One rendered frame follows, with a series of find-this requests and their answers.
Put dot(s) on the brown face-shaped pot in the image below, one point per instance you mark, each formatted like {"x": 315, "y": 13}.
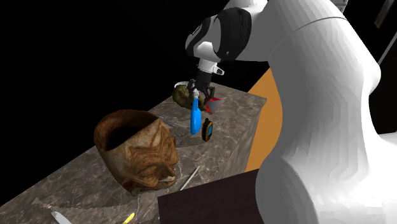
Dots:
{"x": 145, "y": 155}

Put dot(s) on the olive green lumpy figure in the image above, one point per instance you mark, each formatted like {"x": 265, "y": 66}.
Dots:
{"x": 183, "y": 96}

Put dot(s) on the red and grey triangular thing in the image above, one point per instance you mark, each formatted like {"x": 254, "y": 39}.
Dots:
{"x": 215, "y": 104}

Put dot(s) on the blue spray bottle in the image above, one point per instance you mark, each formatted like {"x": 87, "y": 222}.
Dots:
{"x": 195, "y": 118}

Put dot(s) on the thin silver rod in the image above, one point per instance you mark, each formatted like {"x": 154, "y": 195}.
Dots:
{"x": 189, "y": 178}

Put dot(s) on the black orange handheld device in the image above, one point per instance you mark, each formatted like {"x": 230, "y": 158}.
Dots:
{"x": 207, "y": 129}

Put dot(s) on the silver knife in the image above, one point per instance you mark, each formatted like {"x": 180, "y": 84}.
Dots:
{"x": 59, "y": 218}

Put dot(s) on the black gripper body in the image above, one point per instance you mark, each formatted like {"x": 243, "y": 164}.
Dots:
{"x": 203, "y": 79}

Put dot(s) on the white bowl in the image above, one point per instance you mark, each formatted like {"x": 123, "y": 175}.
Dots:
{"x": 181, "y": 83}

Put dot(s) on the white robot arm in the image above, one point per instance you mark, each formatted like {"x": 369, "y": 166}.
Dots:
{"x": 322, "y": 124}

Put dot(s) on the yellow pen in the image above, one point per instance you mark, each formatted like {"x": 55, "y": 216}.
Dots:
{"x": 128, "y": 218}

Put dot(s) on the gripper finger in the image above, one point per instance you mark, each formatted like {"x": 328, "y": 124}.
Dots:
{"x": 211, "y": 92}
{"x": 191, "y": 85}

